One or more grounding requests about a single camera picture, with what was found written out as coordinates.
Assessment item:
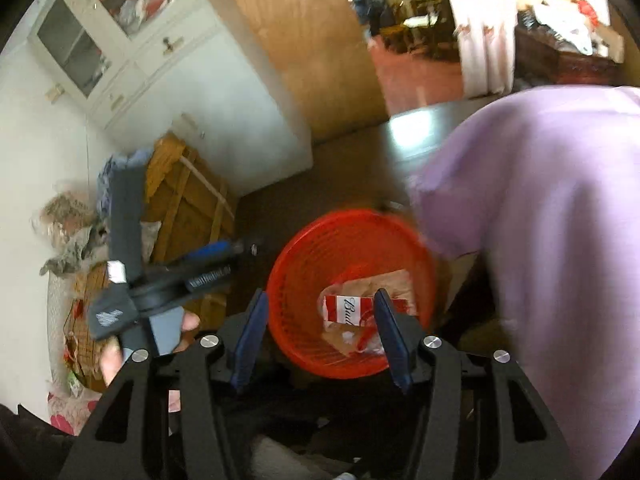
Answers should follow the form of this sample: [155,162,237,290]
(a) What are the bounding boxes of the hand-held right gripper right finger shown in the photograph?
[372,288,577,480]

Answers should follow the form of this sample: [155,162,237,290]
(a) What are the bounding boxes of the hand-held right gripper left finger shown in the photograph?
[57,289,271,480]

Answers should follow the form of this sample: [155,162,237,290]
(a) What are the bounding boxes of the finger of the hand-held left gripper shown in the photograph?
[172,238,266,272]

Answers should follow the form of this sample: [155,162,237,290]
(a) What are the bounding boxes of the red and white carton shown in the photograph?
[322,294,418,332]

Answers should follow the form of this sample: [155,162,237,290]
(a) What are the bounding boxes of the red mesh basket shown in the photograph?
[265,210,440,380]

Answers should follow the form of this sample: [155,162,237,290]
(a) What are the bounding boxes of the person's left hand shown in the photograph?
[99,311,201,413]

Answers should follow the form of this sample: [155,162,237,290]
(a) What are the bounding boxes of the brown paper scrap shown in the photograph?
[320,269,419,356]

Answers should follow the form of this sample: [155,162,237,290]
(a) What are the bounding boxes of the crumpled plastic bag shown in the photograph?
[32,192,109,277]

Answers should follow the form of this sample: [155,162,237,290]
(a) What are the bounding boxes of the blue clothes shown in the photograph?
[97,147,156,217]

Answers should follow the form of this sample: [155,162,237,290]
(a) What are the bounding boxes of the floral printed cloth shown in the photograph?
[47,390,102,436]

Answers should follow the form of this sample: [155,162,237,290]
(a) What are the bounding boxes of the white glass-door cabinet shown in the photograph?
[27,0,314,196]

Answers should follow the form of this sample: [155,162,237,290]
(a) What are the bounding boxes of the purple cloth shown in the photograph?
[406,85,640,480]

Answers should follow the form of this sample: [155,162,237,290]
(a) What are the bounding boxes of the wooden door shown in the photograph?
[180,0,392,144]

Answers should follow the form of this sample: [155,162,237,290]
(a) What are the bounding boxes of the white curtain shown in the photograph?
[455,15,519,101]

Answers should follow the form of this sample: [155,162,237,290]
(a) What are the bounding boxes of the wooden dining furniture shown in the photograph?
[369,0,452,57]

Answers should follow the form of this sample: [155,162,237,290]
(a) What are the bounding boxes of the dark wooden table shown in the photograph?
[515,25,627,89]

